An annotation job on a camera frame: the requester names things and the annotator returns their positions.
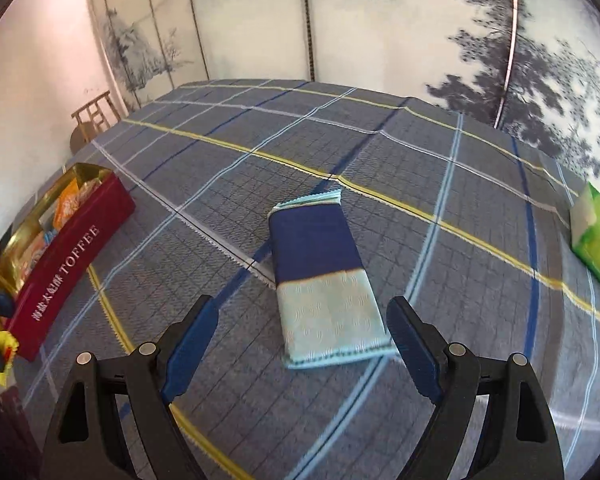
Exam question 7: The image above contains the orange snack bag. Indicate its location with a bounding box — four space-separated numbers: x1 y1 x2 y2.
52 178 84 231

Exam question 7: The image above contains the orange cracker packet clear wrap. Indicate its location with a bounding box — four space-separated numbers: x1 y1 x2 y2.
17 232 49 282

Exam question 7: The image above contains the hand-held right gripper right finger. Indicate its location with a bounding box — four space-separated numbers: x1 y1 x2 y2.
386 296 565 480

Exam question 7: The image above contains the green snack packet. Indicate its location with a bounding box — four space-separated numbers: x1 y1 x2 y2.
569 181 600 309

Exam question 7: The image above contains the light wooden chair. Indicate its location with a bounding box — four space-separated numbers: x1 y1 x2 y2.
70 91 123 153

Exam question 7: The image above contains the painted folding screen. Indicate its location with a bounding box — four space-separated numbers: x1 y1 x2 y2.
85 0 600 201

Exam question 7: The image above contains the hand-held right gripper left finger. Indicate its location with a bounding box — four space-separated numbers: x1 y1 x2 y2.
42 294 220 480

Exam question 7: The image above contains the red tin box gold inside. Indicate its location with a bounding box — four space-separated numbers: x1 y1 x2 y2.
0 162 137 362

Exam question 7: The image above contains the grey plaid tablecloth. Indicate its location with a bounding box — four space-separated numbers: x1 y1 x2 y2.
10 78 600 480

